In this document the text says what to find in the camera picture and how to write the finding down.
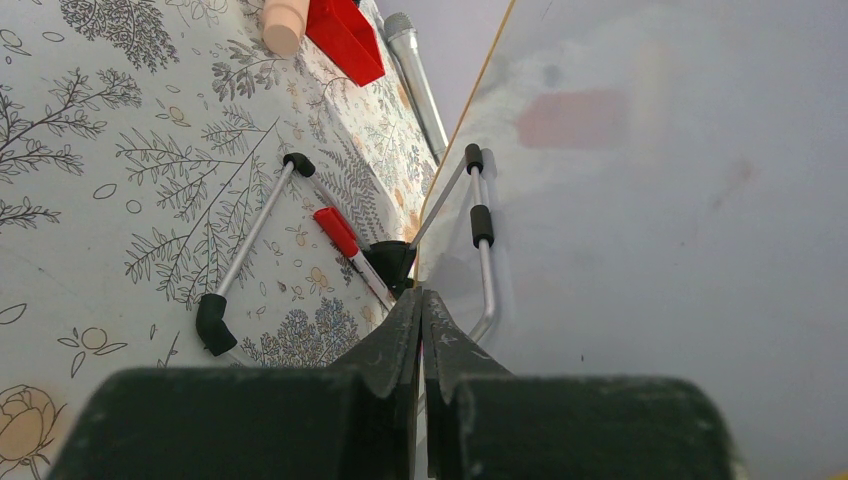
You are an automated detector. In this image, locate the red plastic tray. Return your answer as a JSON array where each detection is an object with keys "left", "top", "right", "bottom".
[{"left": 306, "top": 0, "right": 385, "bottom": 87}]

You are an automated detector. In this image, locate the silver microphone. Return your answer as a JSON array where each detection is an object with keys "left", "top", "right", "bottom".
[{"left": 383, "top": 12, "right": 448, "bottom": 165}]

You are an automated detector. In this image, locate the metal whiteboard stand frame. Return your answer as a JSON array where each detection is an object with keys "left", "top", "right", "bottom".
[{"left": 195, "top": 143, "right": 497, "bottom": 367}]

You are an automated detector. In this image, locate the black whiteboard foot left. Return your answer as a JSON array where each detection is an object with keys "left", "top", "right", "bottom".
[{"left": 364, "top": 240, "right": 417, "bottom": 298}]

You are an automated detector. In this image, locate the floral table mat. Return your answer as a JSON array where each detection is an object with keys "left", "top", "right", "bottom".
[{"left": 1, "top": 1, "right": 436, "bottom": 479}]

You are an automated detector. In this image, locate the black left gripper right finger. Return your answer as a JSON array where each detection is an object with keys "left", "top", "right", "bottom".
[{"left": 421, "top": 290, "right": 736, "bottom": 479}]

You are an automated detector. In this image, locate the yellow framed whiteboard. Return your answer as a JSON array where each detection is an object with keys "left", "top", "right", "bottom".
[{"left": 419, "top": 1, "right": 847, "bottom": 479}]

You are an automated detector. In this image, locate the red cap marker pen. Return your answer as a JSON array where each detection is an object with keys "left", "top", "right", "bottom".
[{"left": 313, "top": 207, "right": 395, "bottom": 309}]

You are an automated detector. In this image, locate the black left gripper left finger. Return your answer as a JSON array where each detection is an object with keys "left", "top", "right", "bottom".
[{"left": 49, "top": 288, "right": 422, "bottom": 479}]

